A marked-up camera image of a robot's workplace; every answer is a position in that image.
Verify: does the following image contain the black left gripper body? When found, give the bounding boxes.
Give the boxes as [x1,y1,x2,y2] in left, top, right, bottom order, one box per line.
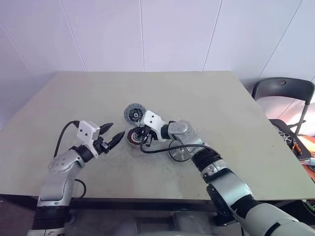
[93,137,112,155]

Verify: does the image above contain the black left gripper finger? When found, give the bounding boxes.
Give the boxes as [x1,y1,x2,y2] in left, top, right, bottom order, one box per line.
[108,131,126,149]
[99,122,115,135]

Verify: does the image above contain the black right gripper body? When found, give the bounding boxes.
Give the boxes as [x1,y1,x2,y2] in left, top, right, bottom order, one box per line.
[140,125,158,148]

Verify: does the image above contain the grey spoked rotor disc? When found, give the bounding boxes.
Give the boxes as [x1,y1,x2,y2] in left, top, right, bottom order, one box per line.
[124,103,148,127]

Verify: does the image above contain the silver motor housing with windings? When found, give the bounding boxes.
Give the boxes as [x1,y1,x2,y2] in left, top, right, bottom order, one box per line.
[126,128,146,148]

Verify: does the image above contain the round metal motor part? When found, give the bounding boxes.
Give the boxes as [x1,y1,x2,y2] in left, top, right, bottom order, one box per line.
[279,130,295,146]

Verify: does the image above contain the black tray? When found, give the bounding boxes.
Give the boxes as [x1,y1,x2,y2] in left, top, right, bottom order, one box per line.
[267,118,306,158]

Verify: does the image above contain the black folding chair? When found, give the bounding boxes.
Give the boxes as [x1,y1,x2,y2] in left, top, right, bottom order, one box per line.
[251,77,315,138]

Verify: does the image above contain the orange object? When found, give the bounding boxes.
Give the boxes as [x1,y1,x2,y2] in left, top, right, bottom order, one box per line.
[291,135,315,183]

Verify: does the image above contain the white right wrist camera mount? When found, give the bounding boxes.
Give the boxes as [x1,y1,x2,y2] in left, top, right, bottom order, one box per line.
[142,110,170,143]

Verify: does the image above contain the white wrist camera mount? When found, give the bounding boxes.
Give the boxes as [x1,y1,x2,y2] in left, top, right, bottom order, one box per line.
[76,120,101,157]
[142,110,170,143]

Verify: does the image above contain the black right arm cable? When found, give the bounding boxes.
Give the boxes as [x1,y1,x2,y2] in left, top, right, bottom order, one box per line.
[139,143,220,156]

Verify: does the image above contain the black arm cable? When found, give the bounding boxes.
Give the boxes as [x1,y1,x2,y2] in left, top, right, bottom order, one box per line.
[53,120,87,199]
[139,143,220,156]

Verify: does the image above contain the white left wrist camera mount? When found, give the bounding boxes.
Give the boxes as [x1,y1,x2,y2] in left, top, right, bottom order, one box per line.
[76,120,101,157]

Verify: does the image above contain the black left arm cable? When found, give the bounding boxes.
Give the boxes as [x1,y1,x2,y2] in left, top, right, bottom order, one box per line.
[53,120,87,199]

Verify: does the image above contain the black table frame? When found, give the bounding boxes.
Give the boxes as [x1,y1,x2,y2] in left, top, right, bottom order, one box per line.
[0,193,309,222]

